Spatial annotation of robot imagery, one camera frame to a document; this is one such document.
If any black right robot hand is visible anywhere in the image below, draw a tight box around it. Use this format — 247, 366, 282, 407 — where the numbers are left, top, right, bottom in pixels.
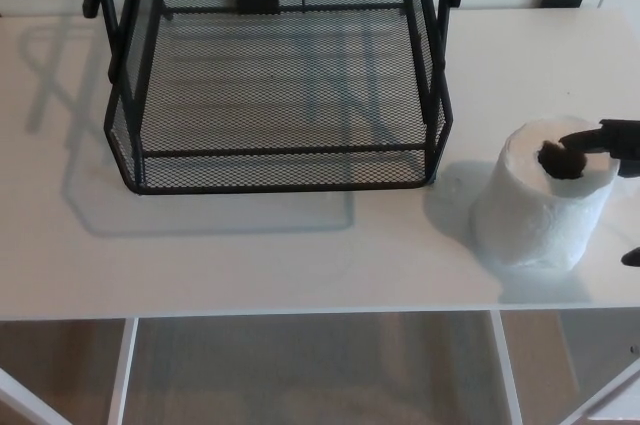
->
558, 118, 640, 267

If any white toilet paper roll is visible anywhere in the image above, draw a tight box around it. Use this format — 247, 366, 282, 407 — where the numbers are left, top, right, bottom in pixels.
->
468, 115, 621, 272

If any black mesh file tray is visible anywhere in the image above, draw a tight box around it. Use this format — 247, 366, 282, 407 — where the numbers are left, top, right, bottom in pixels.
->
81, 0, 463, 196

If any white metal desk leg frame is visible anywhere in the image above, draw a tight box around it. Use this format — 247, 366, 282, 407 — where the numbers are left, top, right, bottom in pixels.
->
488, 312, 640, 425
0, 318, 140, 425

